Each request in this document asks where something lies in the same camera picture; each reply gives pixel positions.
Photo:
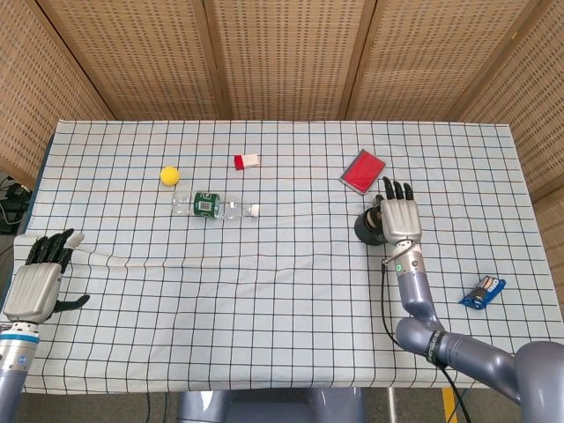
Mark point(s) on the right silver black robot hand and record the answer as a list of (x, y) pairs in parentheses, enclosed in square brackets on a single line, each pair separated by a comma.
[(401, 218)]

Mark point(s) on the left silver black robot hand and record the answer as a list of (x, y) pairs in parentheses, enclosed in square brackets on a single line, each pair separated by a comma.
[(33, 291)]

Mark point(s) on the black teapot lid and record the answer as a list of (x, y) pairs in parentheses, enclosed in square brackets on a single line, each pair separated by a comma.
[(373, 217)]

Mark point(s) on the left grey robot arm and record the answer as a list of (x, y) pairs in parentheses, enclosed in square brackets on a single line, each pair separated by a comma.
[(15, 361)]

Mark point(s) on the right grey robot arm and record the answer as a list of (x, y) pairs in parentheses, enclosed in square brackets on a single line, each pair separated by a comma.
[(416, 291)]

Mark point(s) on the blue snack packet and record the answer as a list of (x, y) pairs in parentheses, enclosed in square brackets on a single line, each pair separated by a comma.
[(482, 293)]

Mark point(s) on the blue checked tablecloth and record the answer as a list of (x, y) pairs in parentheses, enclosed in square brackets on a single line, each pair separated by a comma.
[(282, 286)]

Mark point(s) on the red and white small box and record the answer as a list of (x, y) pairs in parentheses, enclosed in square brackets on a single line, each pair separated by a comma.
[(247, 161)]

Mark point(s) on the woven wood-framed screen panel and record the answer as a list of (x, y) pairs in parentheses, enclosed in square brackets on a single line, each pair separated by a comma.
[(286, 57), (529, 110), (26, 110), (132, 57), (440, 57)]

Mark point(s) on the yellow foam ball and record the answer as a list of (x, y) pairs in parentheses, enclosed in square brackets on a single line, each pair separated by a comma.
[(169, 175)]

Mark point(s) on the clear bottle with green label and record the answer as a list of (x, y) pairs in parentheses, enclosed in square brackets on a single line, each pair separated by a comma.
[(205, 205)]

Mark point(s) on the grey robot torso base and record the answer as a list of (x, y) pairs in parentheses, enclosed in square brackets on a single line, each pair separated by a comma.
[(273, 407)]

